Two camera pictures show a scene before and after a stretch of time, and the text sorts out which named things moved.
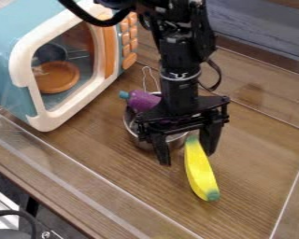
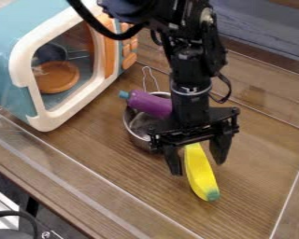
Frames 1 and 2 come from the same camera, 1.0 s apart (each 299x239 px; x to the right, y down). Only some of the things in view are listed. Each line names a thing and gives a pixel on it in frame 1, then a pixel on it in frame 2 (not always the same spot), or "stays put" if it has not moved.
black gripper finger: x=160 y=142 to x=174 y=159
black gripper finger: x=211 y=133 to x=220 y=143
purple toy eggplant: x=141 y=99 stays put
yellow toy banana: x=200 y=169 stays put
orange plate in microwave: x=57 y=77 stays put
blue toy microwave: x=55 y=64 stays put
